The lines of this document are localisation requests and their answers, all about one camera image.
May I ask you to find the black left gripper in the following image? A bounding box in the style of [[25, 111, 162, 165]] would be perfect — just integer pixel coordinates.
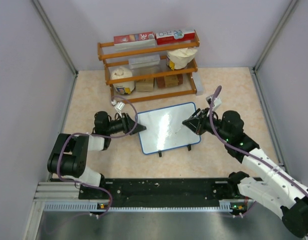
[[106, 112, 146, 135]]

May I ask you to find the metal whiteboard stand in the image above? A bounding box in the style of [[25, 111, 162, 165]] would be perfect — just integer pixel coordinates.
[[157, 144, 192, 158]]

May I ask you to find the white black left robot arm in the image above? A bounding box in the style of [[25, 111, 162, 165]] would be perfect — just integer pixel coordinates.
[[60, 111, 147, 198]]

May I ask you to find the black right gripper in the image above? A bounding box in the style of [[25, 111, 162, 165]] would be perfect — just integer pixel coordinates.
[[183, 107, 231, 142]]

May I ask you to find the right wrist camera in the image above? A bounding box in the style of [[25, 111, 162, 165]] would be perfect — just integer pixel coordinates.
[[206, 95, 222, 111]]

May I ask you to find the white bag lower shelf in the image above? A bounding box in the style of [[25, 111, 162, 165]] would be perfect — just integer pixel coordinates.
[[110, 66, 136, 96]]

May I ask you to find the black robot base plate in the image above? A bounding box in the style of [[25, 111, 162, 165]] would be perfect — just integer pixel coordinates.
[[101, 178, 244, 208]]

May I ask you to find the brown sponge stack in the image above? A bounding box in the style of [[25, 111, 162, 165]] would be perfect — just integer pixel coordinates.
[[156, 74, 183, 89]]

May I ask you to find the beige sponge stack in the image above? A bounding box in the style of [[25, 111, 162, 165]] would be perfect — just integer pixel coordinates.
[[136, 78, 155, 92]]

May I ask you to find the silver metal box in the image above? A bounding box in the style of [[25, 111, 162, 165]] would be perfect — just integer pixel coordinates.
[[128, 54, 160, 70]]

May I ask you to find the grey block beside rack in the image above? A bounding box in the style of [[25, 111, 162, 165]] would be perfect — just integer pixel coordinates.
[[192, 72, 204, 96]]

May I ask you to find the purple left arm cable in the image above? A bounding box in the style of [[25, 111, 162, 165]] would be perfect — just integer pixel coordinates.
[[57, 96, 139, 218]]

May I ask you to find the grey slotted cable duct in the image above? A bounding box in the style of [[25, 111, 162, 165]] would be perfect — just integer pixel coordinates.
[[44, 201, 247, 213]]

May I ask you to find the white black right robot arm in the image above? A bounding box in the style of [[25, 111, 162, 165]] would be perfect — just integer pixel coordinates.
[[182, 108, 308, 238]]

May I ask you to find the red white wrap box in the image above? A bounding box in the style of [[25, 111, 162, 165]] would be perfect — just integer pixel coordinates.
[[156, 28, 195, 45]]

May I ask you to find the red foil wrap box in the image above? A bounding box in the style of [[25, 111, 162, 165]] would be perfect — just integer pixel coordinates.
[[114, 31, 156, 51]]

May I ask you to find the blue framed whiteboard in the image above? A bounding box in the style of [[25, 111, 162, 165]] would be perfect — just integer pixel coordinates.
[[138, 102, 201, 155]]

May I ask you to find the cream bag upper shelf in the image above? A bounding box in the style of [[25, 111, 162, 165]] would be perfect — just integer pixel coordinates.
[[166, 47, 198, 71]]

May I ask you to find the orange wooden shelf rack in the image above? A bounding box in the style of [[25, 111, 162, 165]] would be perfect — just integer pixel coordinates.
[[97, 35, 200, 103]]

